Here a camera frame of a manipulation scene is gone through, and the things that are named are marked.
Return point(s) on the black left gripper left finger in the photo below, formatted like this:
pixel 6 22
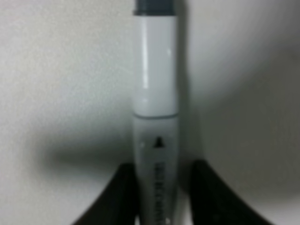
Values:
pixel 118 203

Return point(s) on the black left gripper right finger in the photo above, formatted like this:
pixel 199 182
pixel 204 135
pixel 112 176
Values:
pixel 214 203

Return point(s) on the white marker pen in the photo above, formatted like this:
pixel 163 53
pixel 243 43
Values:
pixel 156 109

